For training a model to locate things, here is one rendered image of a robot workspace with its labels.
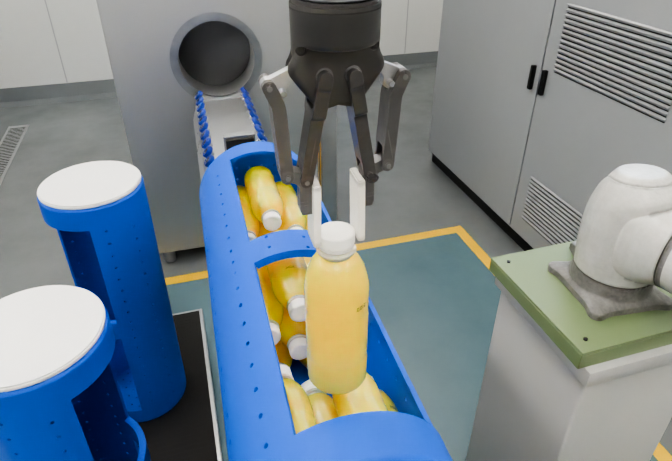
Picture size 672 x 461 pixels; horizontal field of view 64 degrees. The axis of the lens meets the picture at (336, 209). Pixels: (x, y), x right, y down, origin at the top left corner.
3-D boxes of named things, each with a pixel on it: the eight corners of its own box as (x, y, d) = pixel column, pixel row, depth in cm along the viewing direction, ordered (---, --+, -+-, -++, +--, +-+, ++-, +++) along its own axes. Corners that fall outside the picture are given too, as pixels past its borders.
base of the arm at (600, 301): (607, 247, 125) (613, 227, 122) (676, 309, 106) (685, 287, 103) (535, 256, 122) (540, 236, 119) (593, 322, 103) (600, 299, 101)
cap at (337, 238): (309, 247, 55) (309, 232, 55) (334, 232, 58) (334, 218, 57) (337, 261, 53) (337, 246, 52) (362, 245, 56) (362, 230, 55)
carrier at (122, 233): (133, 355, 214) (90, 414, 190) (78, 158, 168) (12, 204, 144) (199, 368, 208) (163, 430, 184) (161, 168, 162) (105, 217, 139)
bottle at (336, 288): (296, 374, 65) (288, 246, 55) (334, 343, 69) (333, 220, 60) (339, 406, 60) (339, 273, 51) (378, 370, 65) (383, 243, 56)
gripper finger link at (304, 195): (312, 168, 49) (280, 171, 49) (312, 214, 52) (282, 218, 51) (308, 161, 51) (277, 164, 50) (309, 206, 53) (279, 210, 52)
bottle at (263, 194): (240, 188, 129) (251, 230, 113) (247, 162, 126) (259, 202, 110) (268, 193, 131) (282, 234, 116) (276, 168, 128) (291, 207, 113)
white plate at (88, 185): (78, 156, 167) (79, 159, 167) (13, 199, 144) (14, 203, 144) (158, 165, 161) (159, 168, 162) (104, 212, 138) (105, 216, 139)
